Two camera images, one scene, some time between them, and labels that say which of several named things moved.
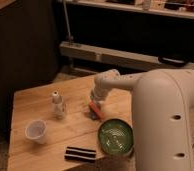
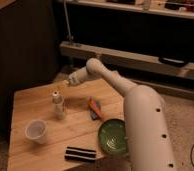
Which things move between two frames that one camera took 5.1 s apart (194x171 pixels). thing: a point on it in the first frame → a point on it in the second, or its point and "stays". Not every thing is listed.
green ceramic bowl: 115,137 stays
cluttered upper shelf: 188,9 stays
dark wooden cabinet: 24,52 stays
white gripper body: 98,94 → 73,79
